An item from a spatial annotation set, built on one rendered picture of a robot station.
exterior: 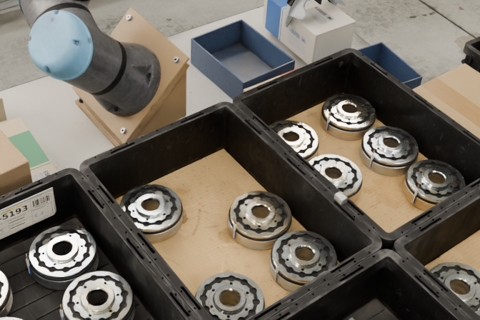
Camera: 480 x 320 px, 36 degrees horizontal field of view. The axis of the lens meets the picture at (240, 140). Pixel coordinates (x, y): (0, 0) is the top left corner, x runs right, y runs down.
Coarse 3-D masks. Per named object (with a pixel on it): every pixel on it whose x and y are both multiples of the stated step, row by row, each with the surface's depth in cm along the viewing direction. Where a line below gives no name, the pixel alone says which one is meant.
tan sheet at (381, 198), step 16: (304, 112) 146; (320, 112) 147; (320, 128) 143; (320, 144) 140; (336, 144) 140; (352, 144) 140; (352, 160) 137; (416, 160) 138; (368, 176) 134; (384, 176) 134; (400, 176) 135; (368, 192) 131; (384, 192) 132; (400, 192) 132; (368, 208) 129; (384, 208) 129; (400, 208) 129; (416, 208) 129; (384, 224) 126; (400, 224) 126
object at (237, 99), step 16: (320, 64) 141; (368, 64) 142; (272, 80) 137; (288, 80) 138; (240, 96) 133; (416, 96) 136; (432, 112) 133; (464, 128) 130; (288, 144) 125; (304, 160) 122; (320, 176) 119; (336, 192) 117; (464, 192) 119; (352, 208) 115; (432, 208) 116; (368, 224) 112; (416, 224) 113; (384, 240) 111
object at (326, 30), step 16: (272, 0) 180; (272, 16) 182; (320, 16) 176; (336, 16) 176; (272, 32) 185; (288, 32) 179; (304, 32) 173; (320, 32) 171; (336, 32) 173; (352, 32) 177; (304, 48) 175; (320, 48) 173; (336, 48) 177
